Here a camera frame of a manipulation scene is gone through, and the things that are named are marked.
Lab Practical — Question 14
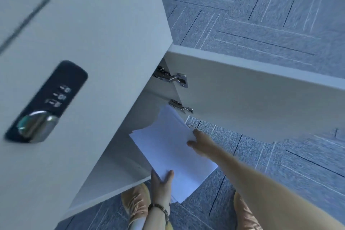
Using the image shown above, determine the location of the person's right orange shoe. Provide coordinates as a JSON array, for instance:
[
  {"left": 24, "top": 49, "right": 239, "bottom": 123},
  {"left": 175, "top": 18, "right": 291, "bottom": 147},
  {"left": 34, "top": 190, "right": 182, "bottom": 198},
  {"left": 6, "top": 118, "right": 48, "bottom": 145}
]
[{"left": 233, "top": 192, "right": 264, "bottom": 230}]

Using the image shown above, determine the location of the white cabinet door with lock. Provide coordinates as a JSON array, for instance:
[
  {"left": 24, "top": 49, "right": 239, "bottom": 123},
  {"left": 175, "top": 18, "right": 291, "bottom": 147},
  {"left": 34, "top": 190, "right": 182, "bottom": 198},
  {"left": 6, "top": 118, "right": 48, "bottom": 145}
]
[{"left": 0, "top": 0, "right": 173, "bottom": 230}]

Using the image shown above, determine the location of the stack of white paper sheets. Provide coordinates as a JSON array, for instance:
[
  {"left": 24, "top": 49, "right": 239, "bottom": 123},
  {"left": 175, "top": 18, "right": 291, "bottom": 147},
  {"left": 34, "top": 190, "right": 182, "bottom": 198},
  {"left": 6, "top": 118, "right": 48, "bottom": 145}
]
[{"left": 128, "top": 104, "right": 219, "bottom": 204}]

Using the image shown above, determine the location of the person's left hand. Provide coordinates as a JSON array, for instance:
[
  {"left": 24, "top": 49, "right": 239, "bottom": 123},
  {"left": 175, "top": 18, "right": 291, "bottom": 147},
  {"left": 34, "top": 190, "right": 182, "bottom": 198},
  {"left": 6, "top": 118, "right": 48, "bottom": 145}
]
[{"left": 150, "top": 169, "right": 175, "bottom": 207}]

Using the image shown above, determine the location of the large metal cabinet hinge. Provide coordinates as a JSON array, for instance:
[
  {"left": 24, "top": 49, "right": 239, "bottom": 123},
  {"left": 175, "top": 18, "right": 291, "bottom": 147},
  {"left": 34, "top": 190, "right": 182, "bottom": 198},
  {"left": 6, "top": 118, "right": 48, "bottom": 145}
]
[{"left": 152, "top": 66, "right": 189, "bottom": 88}]

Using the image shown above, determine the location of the person's left orange shoe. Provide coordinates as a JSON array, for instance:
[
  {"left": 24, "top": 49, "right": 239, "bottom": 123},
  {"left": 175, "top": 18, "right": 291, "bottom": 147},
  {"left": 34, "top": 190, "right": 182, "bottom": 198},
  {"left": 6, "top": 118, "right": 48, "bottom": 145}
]
[{"left": 120, "top": 183, "right": 174, "bottom": 230}]

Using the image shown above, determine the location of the person's left forearm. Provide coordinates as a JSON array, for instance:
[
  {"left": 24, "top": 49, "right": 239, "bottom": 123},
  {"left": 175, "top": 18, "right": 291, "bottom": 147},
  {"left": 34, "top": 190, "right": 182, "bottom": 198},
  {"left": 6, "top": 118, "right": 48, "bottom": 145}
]
[{"left": 141, "top": 206, "right": 171, "bottom": 230}]

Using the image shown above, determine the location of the small metal cabinet hinge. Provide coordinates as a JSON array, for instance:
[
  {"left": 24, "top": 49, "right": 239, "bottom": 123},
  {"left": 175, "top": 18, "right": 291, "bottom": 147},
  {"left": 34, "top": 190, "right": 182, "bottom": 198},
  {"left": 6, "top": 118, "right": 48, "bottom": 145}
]
[{"left": 168, "top": 99, "right": 194, "bottom": 114}]

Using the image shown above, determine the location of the black combination lock chrome knob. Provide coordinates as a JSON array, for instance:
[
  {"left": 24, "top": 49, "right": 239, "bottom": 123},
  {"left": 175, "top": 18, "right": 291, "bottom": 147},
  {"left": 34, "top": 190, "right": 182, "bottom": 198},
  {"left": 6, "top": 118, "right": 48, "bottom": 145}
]
[{"left": 4, "top": 60, "right": 89, "bottom": 144}]

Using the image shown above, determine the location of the beaded bracelet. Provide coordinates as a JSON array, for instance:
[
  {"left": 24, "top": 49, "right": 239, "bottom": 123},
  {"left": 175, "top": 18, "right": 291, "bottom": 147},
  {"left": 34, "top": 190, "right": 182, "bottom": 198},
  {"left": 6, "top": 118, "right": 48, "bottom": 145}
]
[{"left": 147, "top": 203, "right": 170, "bottom": 225}]

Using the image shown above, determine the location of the person's orange shoe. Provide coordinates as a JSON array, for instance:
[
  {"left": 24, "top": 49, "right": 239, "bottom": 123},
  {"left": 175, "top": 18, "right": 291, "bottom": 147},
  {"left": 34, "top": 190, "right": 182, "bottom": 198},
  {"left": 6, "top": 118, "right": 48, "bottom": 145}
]
[
  {"left": 120, "top": 183, "right": 174, "bottom": 230},
  {"left": 233, "top": 192, "right": 264, "bottom": 230}
]

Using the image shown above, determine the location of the white cabinet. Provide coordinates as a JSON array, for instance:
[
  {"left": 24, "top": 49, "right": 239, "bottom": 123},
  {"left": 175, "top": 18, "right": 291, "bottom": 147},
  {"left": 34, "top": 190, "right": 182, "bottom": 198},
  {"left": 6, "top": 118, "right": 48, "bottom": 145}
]
[{"left": 63, "top": 57, "right": 189, "bottom": 221}]

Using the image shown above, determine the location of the person's right forearm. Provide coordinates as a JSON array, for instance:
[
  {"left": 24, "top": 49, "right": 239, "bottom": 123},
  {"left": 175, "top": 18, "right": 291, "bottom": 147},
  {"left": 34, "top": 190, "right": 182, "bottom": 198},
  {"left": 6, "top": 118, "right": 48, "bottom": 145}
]
[{"left": 212, "top": 146, "right": 345, "bottom": 230}]

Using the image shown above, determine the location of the plain white cabinet door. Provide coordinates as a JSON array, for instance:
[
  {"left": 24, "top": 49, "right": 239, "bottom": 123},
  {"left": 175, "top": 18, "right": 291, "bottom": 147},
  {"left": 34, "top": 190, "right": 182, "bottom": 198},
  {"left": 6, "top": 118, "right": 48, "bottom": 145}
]
[{"left": 164, "top": 44, "right": 345, "bottom": 143}]

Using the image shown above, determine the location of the person's right hand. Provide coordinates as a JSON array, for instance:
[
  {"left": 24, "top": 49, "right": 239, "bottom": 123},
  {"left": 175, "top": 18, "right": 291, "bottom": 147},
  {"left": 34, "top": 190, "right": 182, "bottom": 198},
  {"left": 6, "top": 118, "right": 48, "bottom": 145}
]
[{"left": 187, "top": 129, "right": 222, "bottom": 163}]

